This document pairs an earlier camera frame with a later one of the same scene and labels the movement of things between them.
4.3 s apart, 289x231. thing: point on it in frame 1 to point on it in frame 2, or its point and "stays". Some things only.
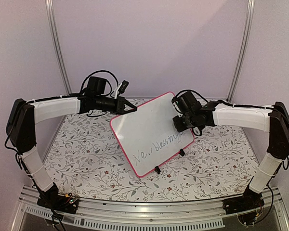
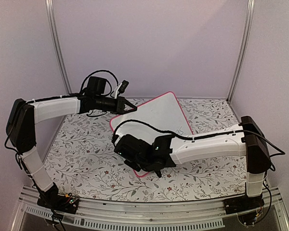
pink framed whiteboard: x=147 y=135 stays
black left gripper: x=122 y=101 stays
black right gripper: x=179 y=127 to x=137 y=168
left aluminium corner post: x=49 y=5 stays
